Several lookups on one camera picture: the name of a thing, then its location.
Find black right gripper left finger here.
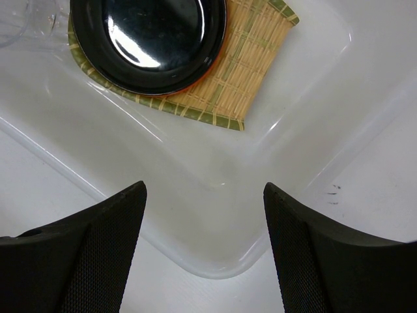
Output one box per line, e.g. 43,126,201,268
1,182,147,312

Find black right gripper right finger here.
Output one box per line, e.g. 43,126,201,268
263,183,416,312

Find black round plate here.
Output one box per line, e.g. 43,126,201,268
70,0,228,97

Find clear plastic cup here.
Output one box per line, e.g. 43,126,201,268
1,0,70,51

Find woven bamboo tray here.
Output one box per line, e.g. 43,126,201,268
68,1,299,130

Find translucent white plastic bin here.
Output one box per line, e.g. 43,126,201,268
1,1,416,279

